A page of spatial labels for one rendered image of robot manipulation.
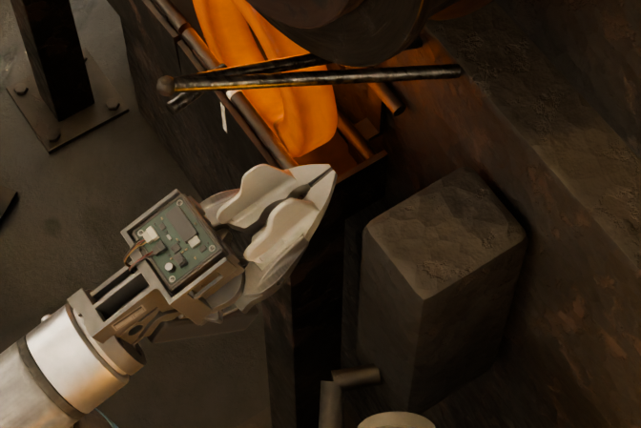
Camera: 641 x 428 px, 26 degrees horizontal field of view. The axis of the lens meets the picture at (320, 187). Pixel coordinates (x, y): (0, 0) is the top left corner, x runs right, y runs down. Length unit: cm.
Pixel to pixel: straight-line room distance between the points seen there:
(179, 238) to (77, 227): 93
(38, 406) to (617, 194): 44
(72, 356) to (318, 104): 26
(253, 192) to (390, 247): 12
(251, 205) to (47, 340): 18
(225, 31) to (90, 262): 77
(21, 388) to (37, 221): 92
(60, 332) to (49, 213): 92
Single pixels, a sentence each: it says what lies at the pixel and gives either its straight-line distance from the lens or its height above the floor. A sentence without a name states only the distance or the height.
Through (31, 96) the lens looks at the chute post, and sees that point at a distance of 204.
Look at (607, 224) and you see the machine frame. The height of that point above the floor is 87.
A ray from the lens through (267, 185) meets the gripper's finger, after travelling 104.
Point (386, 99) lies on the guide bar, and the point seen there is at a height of 76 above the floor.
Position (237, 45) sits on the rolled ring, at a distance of 118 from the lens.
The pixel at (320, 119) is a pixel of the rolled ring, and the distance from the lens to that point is 107.
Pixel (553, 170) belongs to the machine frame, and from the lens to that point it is 94.
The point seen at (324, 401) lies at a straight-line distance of 114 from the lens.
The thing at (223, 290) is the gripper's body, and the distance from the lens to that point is 104.
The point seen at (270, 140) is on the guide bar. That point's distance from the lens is 112.
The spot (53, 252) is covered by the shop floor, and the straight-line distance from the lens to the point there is 191.
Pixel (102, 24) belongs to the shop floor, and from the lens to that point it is 210.
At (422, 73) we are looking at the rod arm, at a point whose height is 87.
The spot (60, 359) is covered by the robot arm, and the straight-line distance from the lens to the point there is 102.
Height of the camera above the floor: 166
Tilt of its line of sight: 60 degrees down
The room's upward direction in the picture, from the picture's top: straight up
